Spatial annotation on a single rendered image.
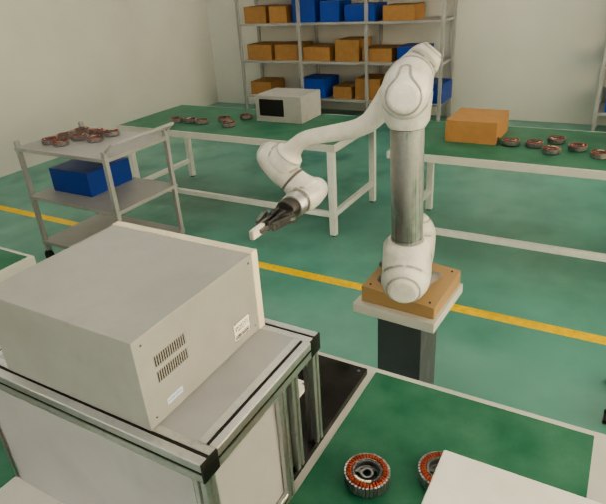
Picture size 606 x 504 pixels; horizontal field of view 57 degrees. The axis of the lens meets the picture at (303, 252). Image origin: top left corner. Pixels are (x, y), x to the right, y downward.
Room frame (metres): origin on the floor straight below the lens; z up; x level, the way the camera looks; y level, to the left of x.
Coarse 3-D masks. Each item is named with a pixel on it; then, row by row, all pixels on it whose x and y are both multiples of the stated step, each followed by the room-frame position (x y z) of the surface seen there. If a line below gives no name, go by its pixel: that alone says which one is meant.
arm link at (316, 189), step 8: (296, 176) 1.86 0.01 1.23; (304, 176) 1.87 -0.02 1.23; (312, 176) 1.90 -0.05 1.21; (288, 184) 1.85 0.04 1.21; (296, 184) 1.84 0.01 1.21; (304, 184) 1.84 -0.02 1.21; (312, 184) 1.86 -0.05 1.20; (320, 184) 1.88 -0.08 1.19; (288, 192) 1.85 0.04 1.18; (304, 192) 1.81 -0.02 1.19; (312, 192) 1.82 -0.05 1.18; (320, 192) 1.85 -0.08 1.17; (312, 200) 1.81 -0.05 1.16; (320, 200) 1.85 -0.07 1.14; (312, 208) 1.82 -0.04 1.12
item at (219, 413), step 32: (0, 352) 1.08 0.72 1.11; (256, 352) 1.01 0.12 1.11; (288, 352) 1.00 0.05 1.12; (0, 384) 0.99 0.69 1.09; (32, 384) 0.95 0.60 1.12; (224, 384) 0.91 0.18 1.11; (256, 384) 0.90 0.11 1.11; (288, 384) 0.95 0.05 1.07; (64, 416) 0.88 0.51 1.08; (96, 416) 0.84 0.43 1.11; (192, 416) 0.82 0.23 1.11; (224, 416) 0.82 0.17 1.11; (256, 416) 0.84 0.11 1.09; (128, 448) 0.79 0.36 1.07; (160, 448) 0.75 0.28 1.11; (192, 448) 0.74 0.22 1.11; (224, 448) 0.75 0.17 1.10
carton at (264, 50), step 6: (258, 42) 8.87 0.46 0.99; (264, 42) 8.82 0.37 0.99; (270, 42) 8.76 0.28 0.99; (276, 42) 8.71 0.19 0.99; (252, 48) 8.62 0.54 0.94; (258, 48) 8.56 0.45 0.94; (264, 48) 8.50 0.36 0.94; (270, 48) 8.44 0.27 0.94; (252, 54) 8.62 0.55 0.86; (258, 54) 8.56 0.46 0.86; (264, 54) 8.50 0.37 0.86; (270, 54) 8.45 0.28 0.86
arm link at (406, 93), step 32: (416, 64) 1.56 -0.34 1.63; (384, 96) 1.51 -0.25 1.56; (416, 96) 1.47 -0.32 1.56; (416, 128) 1.53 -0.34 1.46; (416, 160) 1.55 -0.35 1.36; (416, 192) 1.56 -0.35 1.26; (416, 224) 1.56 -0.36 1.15; (384, 256) 1.59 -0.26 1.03; (416, 256) 1.54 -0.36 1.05; (384, 288) 1.54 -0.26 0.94; (416, 288) 1.50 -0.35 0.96
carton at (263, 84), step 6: (264, 78) 8.85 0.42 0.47; (270, 78) 8.81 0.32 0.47; (276, 78) 8.78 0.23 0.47; (282, 78) 8.77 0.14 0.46; (252, 84) 8.64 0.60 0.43; (258, 84) 8.59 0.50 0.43; (264, 84) 8.53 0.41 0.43; (270, 84) 8.48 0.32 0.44; (276, 84) 8.61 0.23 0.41; (282, 84) 8.75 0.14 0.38; (252, 90) 8.65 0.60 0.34; (258, 90) 8.59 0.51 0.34; (264, 90) 8.54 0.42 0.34
